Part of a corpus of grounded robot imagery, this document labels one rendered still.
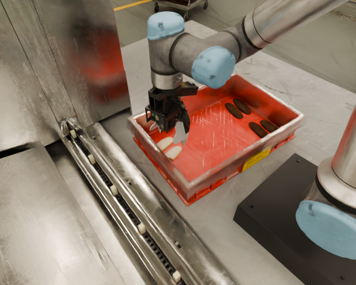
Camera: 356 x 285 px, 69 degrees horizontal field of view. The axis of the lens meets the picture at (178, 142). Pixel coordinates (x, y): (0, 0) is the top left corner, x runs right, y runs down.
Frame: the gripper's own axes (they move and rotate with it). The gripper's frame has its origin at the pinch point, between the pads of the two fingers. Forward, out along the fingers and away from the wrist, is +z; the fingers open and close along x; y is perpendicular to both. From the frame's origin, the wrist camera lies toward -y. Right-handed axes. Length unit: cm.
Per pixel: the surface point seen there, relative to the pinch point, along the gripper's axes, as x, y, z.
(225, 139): 10.8, -15.4, 8.5
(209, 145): 7.8, -9.6, 8.5
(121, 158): -9.3, 13.8, 4.7
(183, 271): 24.2, 27.9, 5.7
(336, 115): 38, -52, 9
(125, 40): -193, -158, 93
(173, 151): 0.2, 0.5, 7.5
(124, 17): -241, -205, 93
